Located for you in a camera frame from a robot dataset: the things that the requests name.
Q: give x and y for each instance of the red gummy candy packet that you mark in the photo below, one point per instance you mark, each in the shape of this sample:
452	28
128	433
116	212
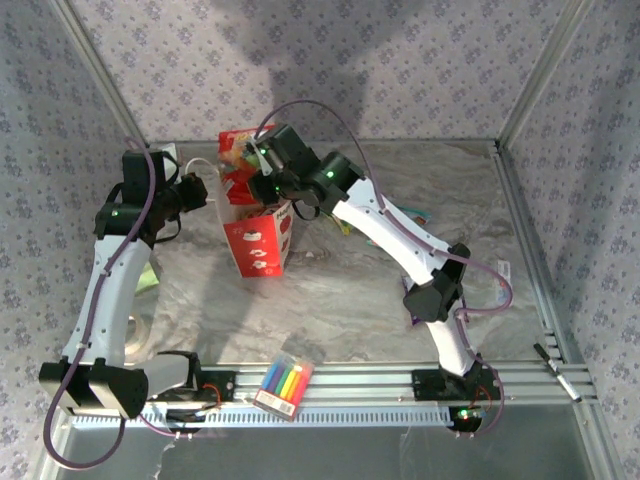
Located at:
232	145

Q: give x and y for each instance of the red floral paper bag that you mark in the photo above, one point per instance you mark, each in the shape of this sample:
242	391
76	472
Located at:
257	245

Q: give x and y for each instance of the green red mint candy packet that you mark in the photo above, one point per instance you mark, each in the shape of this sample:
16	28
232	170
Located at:
417	214

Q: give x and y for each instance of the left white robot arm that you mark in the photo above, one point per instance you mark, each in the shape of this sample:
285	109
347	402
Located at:
115	285

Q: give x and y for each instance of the pale green paper piece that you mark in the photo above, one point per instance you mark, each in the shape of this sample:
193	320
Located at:
149	280

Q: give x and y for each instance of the clear tape roll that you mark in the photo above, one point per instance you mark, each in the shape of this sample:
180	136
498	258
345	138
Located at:
142	332

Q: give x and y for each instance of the colour marker pack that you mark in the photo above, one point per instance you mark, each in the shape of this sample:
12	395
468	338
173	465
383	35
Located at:
285	385

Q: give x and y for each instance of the small white packet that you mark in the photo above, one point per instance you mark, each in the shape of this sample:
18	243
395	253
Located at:
504	270

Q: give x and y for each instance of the black controller board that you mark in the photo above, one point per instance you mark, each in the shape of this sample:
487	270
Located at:
465	417

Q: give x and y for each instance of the black marker pen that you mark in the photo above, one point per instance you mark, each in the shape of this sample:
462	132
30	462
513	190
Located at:
555	370

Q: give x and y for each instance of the aluminium frame upright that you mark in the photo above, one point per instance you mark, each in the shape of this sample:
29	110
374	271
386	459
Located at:
545	75
107	82

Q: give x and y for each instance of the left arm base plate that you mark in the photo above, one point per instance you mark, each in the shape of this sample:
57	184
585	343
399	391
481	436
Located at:
222	387

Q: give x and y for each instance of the aluminium side rail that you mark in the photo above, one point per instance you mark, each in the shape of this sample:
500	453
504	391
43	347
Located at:
513	185

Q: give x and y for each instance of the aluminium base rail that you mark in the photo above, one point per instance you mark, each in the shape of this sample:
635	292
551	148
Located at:
350	380

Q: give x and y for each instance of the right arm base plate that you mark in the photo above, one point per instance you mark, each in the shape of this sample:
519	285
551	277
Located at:
425	382

